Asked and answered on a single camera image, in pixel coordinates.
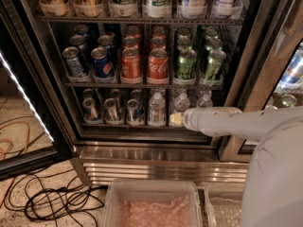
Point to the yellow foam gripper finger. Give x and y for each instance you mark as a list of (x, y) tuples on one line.
[(176, 119)]

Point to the clear water bottle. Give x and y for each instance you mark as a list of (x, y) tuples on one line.
[(204, 101), (157, 109), (180, 104)]

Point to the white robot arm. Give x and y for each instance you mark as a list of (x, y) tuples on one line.
[(273, 190)]

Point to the stainless steel fridge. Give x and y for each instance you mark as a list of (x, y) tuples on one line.
[(259, 38)]

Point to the open fridge glass door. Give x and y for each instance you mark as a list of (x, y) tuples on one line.
[(19, 66)]

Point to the silver energy can front right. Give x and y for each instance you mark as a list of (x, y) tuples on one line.
[(135, 117)]

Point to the silver energy can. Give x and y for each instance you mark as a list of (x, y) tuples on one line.
[(92, 112), (113, 115), (135, 117)]

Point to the green soda can front right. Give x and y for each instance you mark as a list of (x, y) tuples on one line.
[(213, 68)]

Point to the green soda can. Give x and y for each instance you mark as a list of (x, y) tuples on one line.
[(213, 68), (184, 71)]

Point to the red Coca-Cola can front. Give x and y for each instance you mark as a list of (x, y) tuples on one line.
[(158, 70)]

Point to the green soda can front left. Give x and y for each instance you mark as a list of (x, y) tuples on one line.
[(184, 71)]

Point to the silver energy can front middle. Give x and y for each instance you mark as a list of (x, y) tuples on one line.
[(113, 115)]

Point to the orange soda can front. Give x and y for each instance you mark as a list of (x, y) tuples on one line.
[(131, 72)]

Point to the silver energy can front left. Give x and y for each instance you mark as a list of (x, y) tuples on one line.
[(92, 112)]

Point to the blue Pepsi can front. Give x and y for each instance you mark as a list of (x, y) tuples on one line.
[(103, 66)]

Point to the right clear plastic bin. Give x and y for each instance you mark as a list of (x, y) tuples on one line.
[(223, 204)]

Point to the clear plastic bin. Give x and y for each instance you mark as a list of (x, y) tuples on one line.
[(151, 203), (223, 204)]

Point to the left clear plastic bin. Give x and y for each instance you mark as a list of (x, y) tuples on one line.
[(151, 203)]

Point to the silver diet Pepsi can front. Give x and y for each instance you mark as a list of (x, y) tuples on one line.
[(76, 67)]

